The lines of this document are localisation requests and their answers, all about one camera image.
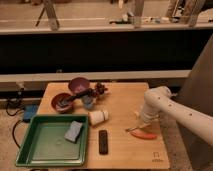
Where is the yellow handled fork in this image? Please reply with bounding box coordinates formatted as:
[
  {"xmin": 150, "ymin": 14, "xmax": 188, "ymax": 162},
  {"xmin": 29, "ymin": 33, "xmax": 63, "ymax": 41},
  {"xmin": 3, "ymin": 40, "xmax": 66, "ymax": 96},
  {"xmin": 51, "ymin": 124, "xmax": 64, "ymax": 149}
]
[{"xmin": 125, "ymin": 126, "xmax": 141, "ymax": 132}]

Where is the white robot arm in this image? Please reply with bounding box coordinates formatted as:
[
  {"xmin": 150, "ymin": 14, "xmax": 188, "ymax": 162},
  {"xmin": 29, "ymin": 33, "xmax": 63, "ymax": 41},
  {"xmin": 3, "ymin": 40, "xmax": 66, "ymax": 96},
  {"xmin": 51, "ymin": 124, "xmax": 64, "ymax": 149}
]
[{"xmin": 139, "ymin": 86, "xmax": 213, "ymax": 146}]

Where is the orange carrot toy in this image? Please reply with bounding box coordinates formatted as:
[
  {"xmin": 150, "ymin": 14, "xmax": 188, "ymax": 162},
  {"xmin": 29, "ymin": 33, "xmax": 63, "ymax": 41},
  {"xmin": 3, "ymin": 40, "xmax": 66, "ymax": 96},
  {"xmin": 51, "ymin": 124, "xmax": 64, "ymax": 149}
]
[{"xmin": 130, "ymin": 130, "xmax": 157, "ymax": 140}]

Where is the wooden table board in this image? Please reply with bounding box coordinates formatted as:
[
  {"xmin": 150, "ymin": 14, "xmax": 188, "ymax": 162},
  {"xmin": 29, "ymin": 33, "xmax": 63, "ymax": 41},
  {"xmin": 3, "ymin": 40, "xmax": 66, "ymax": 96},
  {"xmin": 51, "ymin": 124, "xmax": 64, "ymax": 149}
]
[{"xmin": 36, "ymin": 81, "xmax": 171, "ymax": 170}]

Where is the black remote control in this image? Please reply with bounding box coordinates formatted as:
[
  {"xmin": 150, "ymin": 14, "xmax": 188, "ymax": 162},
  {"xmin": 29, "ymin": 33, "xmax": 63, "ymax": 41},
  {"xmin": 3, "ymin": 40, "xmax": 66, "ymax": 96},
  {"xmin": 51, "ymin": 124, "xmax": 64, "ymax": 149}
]
[{"xmin": 99, "ymin": 130, "xmax": 108, "ymax": 155}]

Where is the white paper cup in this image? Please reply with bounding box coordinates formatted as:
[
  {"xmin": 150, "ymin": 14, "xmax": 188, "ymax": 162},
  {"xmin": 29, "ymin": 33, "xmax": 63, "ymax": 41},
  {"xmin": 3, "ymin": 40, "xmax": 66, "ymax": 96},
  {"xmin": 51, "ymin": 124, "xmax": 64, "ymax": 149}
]
[{"xmin": 89, "ymin": 110, "xmax": 109, "ymax": 126}]

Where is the blue sponge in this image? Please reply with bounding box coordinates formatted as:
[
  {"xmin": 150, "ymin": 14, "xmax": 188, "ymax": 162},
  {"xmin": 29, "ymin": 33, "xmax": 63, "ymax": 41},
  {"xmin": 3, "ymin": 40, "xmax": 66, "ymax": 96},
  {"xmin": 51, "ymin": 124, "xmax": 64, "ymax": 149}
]
[{"xmin": 65, "ymin": 121, "xmax": 83, "ymax": 142}]

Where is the purple bowl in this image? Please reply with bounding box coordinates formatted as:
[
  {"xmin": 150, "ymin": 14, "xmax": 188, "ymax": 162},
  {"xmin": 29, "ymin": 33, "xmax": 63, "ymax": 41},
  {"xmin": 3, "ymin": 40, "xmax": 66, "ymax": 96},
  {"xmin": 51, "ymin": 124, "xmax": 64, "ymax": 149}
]
[{"xmin": 68, "ymin": 77, "xmax": 90, "ymax": 94}]

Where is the black ladle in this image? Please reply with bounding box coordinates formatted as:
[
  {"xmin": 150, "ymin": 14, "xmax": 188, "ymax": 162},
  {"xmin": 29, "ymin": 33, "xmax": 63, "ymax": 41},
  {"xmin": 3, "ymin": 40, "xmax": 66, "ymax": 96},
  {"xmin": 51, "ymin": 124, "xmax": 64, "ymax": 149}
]
[{"xmin": 57, "ymin": 88, "xmax": 93, "ymax": 107}]

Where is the dark red bowl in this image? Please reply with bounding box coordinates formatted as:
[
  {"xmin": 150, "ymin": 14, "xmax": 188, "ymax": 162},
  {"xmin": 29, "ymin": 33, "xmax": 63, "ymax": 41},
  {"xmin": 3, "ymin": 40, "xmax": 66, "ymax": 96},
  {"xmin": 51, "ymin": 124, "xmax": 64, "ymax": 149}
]
[{"xmin": 51, "ymin": 93, "xmax": 73, "ymax": 113}]

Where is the green plastic tray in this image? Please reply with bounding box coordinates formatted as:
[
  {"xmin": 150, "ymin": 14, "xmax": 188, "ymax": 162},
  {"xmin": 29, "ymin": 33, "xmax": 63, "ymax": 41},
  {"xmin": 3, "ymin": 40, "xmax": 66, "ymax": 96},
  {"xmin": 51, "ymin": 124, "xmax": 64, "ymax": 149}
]
[{"xmin": 15, "ymin": 114, "xmax": 89, "ymax": 168}]

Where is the blue power box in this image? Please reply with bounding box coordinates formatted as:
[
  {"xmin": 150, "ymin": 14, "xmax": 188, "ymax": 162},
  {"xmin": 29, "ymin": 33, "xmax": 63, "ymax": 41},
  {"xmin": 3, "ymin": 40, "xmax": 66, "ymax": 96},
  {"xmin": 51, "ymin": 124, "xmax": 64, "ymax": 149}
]
[{"xmin": 23, "ymin": 105, "xmax": 38, "ymax": 123}]

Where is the black cable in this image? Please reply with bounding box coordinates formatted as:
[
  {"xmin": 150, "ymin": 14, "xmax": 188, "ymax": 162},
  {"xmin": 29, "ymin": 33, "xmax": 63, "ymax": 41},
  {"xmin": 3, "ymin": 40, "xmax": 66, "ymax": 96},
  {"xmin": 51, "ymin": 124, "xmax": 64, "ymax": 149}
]
[{"xmin": 5, "ymin": 89, "xmax": 25, "ymax": 117}]

